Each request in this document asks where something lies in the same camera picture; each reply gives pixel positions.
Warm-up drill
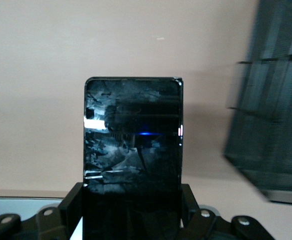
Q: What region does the long black slab smartphone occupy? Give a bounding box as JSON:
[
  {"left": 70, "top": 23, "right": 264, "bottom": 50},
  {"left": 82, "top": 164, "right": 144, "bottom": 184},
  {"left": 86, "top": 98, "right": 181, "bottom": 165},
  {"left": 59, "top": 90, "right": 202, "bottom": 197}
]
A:
[{"left": 82, "top": 76, "right": 184, "bottom": 240}]

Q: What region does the silver closed laptop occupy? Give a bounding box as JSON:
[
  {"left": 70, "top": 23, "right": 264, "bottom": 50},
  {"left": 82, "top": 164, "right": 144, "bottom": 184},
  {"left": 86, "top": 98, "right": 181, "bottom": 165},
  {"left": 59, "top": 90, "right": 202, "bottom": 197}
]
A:
[{"left": 0, "top": 196, "right": 84, "bottom": 240}]

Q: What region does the black wire mesh letter tray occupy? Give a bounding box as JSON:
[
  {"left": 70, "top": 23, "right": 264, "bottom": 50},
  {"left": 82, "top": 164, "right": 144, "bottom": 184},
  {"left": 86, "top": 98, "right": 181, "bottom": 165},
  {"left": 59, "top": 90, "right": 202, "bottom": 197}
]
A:
[{"left": 222, "top": 0, "right": 292, "bottom": 206}]

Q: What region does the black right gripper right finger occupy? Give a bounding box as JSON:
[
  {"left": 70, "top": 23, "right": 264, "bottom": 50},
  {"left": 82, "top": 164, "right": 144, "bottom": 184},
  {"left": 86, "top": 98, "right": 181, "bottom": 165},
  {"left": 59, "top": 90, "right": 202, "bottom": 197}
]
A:
[{"left": 182, "top": 183, "right": 221, "bottom": 240}]

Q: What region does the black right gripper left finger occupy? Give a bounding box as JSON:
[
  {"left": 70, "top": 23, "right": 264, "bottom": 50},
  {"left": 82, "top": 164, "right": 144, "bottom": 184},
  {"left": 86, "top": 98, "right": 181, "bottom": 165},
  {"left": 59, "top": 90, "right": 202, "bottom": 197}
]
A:
[{"left": 35, "top": 182, "right": 84, "bottom": 240}]

